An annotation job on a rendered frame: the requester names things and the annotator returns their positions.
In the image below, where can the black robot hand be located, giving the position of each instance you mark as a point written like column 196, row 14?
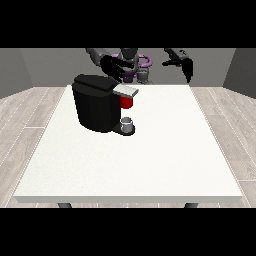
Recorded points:
column 110, row 65
column 188, row 68

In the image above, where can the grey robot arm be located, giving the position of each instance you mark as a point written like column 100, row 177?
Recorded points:
column 178, row 53
column 95, row 55

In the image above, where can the pale grey machine lid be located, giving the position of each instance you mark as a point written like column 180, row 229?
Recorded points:
column 126, row 90

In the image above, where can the red pod holder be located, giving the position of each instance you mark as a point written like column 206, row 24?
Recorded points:
column 125, row 102

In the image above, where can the black coffee machine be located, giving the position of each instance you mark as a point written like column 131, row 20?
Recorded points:
column 95, row 106

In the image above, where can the grey robot trunk purple rings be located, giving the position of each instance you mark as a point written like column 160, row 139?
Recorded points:
column 130, row 54

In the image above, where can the small grey cup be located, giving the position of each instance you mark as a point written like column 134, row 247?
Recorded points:
column 127, row 124

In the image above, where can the dark table leg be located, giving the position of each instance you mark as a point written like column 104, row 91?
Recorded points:
column 64, row 205
column 191, row 205

